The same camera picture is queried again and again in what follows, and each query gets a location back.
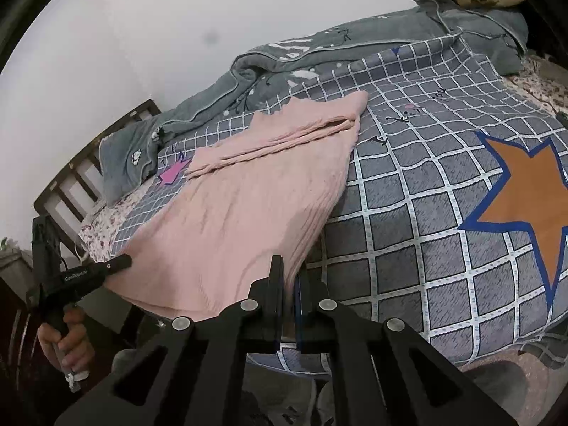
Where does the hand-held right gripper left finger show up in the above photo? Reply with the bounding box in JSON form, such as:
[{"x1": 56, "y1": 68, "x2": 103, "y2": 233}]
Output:
[{"x1": 53, "y1": 255, "x2": 285, "y2": 426}]

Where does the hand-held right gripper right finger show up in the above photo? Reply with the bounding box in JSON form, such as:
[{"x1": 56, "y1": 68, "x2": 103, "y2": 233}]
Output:
[{"x1": 293, "y1": 271, "x2": 518, "y2": 426}]

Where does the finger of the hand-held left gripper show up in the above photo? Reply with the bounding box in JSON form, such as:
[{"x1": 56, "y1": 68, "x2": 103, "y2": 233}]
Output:
[{"x1": 100, "y1": 255, "x2": 133, "y2": 279}]

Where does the pink sweater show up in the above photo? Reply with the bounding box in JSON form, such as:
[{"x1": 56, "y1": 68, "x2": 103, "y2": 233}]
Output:
[{"x1": 104, "y1": 90, "x2": 370, "y2": 322}]

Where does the person's left hand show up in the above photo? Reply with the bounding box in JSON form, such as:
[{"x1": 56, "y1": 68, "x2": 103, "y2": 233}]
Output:
[{"x1": 38, "y1": 308, "x2": 97, "y2": 374}]

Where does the floral bed sheet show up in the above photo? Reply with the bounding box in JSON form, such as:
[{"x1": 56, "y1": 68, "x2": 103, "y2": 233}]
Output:
[{"x1": 79, "y1": 55, "x2": 568, "y2": 262}]

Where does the dark wooden headboard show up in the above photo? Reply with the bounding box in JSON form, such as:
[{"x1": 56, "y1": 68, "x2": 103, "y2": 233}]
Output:
[{"x1": 33, "y1": 100, "x2": 163, "y2": 258}]

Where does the grey checked star blanket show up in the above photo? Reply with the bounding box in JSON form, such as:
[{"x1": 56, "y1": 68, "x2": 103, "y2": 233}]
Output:
[{"x1": 113, "y1": 38, "x2": 568, "y2": 371}]

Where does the grey printed quilt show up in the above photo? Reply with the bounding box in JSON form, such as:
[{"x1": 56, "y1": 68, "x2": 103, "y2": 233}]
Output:
[{"x1": 98, "y1": 0, "x2": 529, "y2": 207}]

